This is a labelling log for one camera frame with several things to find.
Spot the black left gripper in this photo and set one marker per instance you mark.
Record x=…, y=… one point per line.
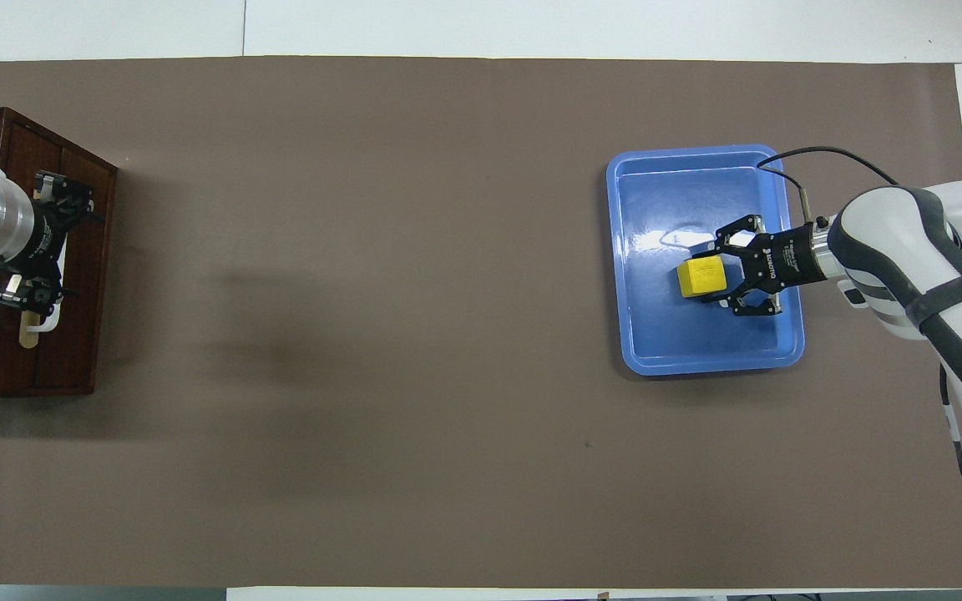
x=43, y=238

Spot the yellow cube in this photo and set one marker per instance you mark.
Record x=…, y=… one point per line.
x=702, y=277

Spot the dark wooden drawer cabinet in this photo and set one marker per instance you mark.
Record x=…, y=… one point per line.
x=84, y=292

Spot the brown table mat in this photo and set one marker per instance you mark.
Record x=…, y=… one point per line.
x=406, y=334

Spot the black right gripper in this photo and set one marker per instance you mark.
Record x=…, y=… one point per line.
x=786, y=260

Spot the blue plastic tray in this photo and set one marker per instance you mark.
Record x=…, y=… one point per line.
x=656, y=334

